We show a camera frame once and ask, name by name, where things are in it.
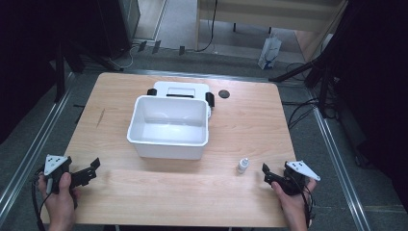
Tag white lid with black latches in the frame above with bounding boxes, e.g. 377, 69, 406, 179
146, 80, 216, 109

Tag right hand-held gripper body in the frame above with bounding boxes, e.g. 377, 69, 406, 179
274, 160, 321, 196

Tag black metal stand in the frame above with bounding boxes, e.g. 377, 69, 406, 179
54, 39, 85, 104

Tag small white dropper bottle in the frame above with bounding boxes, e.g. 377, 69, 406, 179
236, 157, 250, 175

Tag person's right hand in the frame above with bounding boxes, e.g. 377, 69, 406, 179
270, 178, 318, 223

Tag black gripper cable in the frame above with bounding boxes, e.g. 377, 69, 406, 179
293, 175, 318, 228
30, 168, 53, 231

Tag aluminium floor rail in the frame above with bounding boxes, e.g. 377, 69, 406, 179
0, 72, 76, 224
306, 90, 371, 231

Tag white floor cable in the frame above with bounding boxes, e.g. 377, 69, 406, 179
108, 43, 138, 70

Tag black tripod stand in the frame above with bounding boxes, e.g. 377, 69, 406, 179
268, 47, 338, 118

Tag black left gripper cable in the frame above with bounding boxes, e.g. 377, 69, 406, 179
30, 168, 53, 231

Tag white paper bag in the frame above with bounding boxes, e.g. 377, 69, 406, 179
257, 33, 283, 70

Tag black floor cables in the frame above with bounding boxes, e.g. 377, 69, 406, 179
281, 97, 321, 130

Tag black hanging cable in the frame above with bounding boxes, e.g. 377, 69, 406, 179
193, 0, 219, 53

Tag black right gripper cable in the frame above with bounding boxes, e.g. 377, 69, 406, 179
293, 175, 318, 228

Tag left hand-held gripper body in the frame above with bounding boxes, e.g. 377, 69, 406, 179
43, 154, 73, 194

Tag person's left hand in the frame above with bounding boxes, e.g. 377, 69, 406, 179
37, 171, 80, 225

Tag white plastic storage box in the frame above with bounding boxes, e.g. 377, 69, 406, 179
126, 94, 211, 161

